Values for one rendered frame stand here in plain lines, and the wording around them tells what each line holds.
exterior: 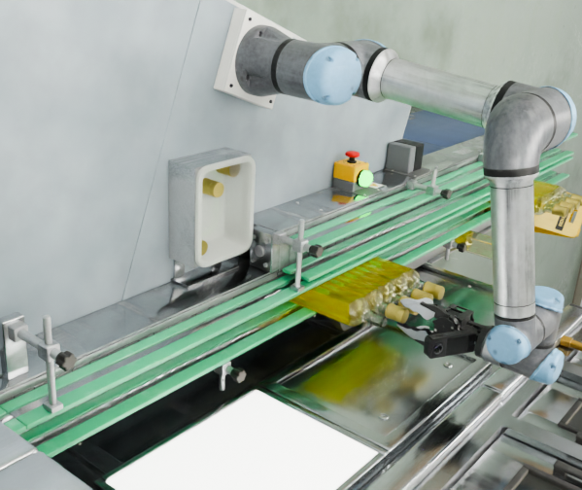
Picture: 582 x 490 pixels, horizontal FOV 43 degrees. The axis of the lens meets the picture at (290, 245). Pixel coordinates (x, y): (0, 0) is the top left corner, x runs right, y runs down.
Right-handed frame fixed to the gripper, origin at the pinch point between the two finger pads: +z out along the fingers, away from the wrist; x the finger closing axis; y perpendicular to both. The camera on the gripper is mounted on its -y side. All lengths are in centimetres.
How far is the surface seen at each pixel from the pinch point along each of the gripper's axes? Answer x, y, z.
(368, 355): -12.7, -1.3, 6.6
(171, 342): 3, -50, 23
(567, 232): -79, 324, 59
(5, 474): 22, -103, -10
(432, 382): -12.5, -1.3, -10.5
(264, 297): 3.6, -21.5, 22.9
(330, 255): 6.0, 4.6, 23.9
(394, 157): 20, 53, 37
